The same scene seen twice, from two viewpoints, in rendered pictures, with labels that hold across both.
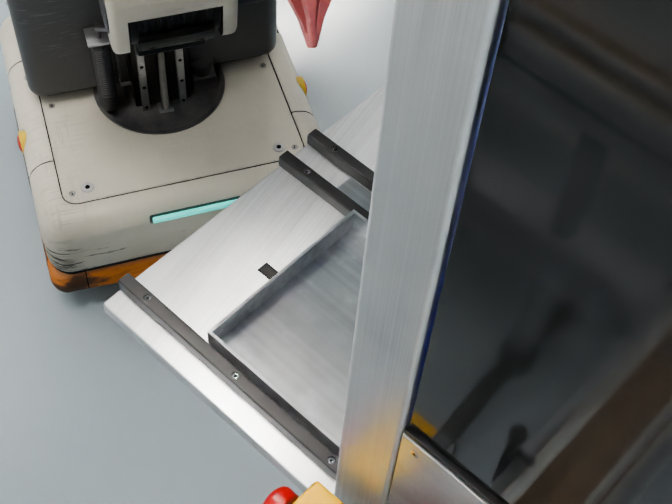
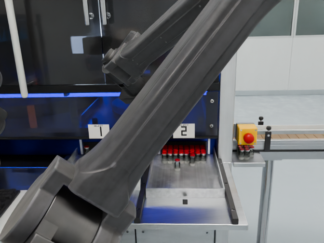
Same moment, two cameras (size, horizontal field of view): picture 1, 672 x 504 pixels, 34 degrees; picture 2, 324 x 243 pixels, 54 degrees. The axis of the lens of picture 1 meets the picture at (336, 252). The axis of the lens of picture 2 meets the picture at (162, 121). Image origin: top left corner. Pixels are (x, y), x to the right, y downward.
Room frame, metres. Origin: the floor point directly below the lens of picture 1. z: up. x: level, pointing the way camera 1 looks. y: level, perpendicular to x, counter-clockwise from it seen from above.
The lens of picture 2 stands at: (1.36, 0.77, 1.46)
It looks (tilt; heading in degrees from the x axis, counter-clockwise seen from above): 19 degrees down; 235
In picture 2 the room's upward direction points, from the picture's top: 2 degrees counter-clockwise
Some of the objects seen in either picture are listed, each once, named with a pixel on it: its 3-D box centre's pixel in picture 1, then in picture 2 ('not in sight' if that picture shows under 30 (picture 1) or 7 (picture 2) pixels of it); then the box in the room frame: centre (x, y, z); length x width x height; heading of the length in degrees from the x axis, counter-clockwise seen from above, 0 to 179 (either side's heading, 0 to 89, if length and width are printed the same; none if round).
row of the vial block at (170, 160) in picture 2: not in sight; (183, 157); (0.62, -0.14, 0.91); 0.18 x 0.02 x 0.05; 141
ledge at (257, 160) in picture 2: not in sight; (246, 157); (0.37, -0.03, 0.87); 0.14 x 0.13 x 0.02; 51
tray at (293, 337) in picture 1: (384, 358); (184, 169); (0.67, -0.07, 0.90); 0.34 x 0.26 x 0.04; 51
